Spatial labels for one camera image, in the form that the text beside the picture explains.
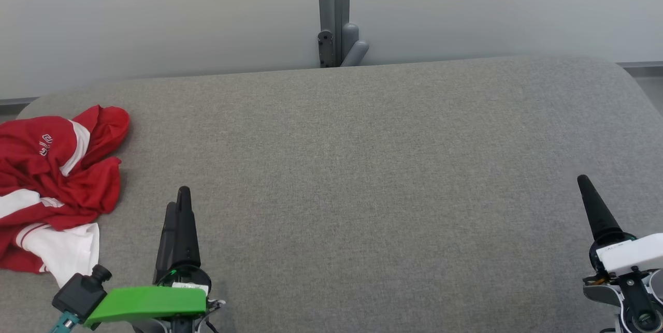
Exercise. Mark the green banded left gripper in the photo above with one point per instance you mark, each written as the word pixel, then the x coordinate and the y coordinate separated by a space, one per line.
pixel 145 302

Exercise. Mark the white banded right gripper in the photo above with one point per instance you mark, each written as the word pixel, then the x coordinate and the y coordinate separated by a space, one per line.
pixel 632 252

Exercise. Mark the red jersey with white trim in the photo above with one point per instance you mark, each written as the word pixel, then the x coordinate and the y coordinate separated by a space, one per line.
pixel 62 250

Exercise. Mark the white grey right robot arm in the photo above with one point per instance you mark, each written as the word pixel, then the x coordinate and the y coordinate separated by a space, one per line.
pixel 634 302

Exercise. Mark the grey metal bracket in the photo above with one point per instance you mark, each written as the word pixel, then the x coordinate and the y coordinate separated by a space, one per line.
pixel 642 64

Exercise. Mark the grey metal partition post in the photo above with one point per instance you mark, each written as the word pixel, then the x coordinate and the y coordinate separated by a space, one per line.
pixel 334 12

